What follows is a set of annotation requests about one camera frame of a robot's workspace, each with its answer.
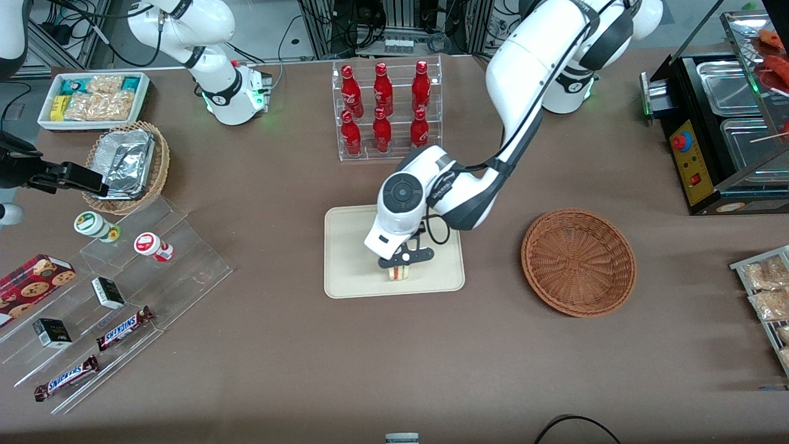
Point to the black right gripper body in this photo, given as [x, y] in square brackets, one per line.
[18, 168]

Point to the triangular sandwich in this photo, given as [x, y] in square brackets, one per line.
[399, 274]

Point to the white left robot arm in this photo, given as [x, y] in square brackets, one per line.
[536, 55]

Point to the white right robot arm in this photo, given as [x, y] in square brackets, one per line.
[222, 92]

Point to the beige rectangular tray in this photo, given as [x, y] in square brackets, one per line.
[351, 259]

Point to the light tan wicker basket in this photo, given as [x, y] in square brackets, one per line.
[161, 160]

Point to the brown round wicker basket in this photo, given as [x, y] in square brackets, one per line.
[576, 262]

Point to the tray of packaged snacks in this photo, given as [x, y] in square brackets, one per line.
[770, 333]

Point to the yellow snack packet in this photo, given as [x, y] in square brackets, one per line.
[58, 108]

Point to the red chocolate cookie box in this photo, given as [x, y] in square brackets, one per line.
[31, 283]

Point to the clear acrylic bottle rack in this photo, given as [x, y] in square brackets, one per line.
[397, 151]

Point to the green-lidded small drink bottle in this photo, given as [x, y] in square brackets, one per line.
[91, 224]

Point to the teal snack packet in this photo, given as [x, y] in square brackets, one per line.
[130, 83]
[74, 86]

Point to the red cola bottle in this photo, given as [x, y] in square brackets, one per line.
[351, 137]
[421, 86]
[382, 134]
[351, 92]
[419, 132]
[383, 89]

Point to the clear rice cracker bag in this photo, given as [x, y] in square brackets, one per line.
[105, 84]
[98, 106]

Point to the aluminium foil container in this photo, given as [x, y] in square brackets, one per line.
[123, 163]

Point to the small black box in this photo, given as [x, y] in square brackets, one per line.
[52, 333]
[108, 293]

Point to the red-lidded small drink bottle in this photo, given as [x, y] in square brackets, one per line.
[148, 243]

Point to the white rectangular snack bin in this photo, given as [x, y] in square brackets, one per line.
[143, 86]

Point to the brown Snickers bar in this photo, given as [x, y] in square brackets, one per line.
[123, 328]
[66, 377]

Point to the clear acrylic stepped shelf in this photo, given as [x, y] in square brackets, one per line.
[185, 271]

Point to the white power strip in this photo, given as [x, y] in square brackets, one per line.
[398, 45]

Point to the black hot food display case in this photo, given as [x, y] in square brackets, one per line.
[684, 166]

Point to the steel food pan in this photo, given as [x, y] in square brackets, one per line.
[749, 145]
[727, 86]

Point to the clear fried snack bag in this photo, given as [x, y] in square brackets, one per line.
[767, 274]
[784, 334]
[770, 305]
[785, 357]

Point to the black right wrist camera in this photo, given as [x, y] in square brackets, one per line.
[74, 176]

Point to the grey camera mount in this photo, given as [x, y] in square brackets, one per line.
[402, 438]

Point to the aluminium frame rack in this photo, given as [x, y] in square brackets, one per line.
[320, 31]

